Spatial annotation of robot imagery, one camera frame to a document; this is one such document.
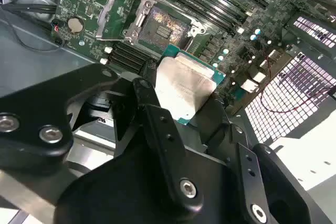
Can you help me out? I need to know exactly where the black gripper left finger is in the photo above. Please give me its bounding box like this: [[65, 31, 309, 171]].
[[0, 60, 204, 216]]

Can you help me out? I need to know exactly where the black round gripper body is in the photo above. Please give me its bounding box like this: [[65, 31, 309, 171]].
[[54, 95, 246, 224]]

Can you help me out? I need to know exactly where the silver green CPU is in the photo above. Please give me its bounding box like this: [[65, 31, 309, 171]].
[[154, 43, 226, 126]]

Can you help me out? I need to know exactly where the metal socket cover frame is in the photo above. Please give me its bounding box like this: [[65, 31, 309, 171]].
[[96, 0, 148, 42]]

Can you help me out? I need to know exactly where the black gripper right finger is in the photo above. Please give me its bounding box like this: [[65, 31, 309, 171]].
[[196, 95, 333, 224]]

